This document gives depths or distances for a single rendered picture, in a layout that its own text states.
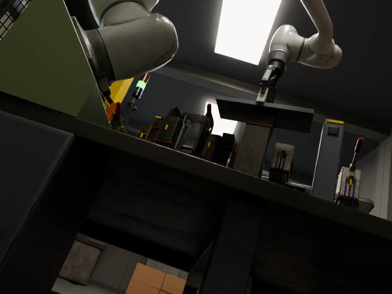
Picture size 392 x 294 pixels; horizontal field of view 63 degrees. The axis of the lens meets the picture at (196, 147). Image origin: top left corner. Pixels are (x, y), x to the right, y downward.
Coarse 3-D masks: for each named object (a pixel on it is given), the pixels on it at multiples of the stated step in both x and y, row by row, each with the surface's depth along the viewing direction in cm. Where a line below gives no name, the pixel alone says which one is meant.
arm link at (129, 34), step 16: (112, 16) 88; (128, 16) 88; (144, 16) 89; (160, 16) 91; (112, 32) 85; (128, 32) 86; (144, 32) 87; (160, 32) 89; (112, 48) 85; (128, 48) 86; (144, 48) 87; (160, 48) 90; (176, 48) 95; (112, 64) 86; (128, 64) 88; (144, 64) 90; (160, 64) 94
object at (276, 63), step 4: (268, 64) 130; (272, 64) 129; (276, 64) 128; (280, 64) 129; (276, 68) 129; (280, 68) 128; (284, 68) 130; (272, 72) 127; (276, 72) 130; (280, 72) 129; (272, 76) 127; (280, 76) 131; (272, 84) 129
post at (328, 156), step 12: (324, 132) 112; (324, 144) 110; (336, 144) 109; (324, 156) 108; (336, 156) 107; (324, 168) 106; (336, 168) 105; (324, 180) 104; (336, 180) 103; (312, 192) 103; (324, 192) 102
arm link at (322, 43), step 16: (304, 0) 109; (320, 0) 110; (320, 16) 113; (320, 32) 120; (304, 48) 131; (320, 48) 126; (336, 48) 129; (304, 64) 136; (320, 64) 132; (336, 64) 131
